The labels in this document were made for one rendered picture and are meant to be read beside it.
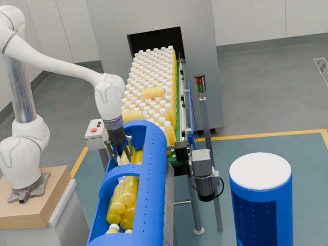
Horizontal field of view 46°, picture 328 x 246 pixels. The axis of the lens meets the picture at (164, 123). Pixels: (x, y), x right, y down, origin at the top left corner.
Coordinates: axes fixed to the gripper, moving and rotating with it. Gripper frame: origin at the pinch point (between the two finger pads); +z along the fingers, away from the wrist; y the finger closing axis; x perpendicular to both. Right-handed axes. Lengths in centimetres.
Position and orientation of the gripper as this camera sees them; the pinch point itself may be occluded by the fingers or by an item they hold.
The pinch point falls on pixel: (124, 162)
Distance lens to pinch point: 189.8
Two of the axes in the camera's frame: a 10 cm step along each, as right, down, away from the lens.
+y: 9.9, -1.3, -1.1
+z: 1.7, 8.6, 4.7
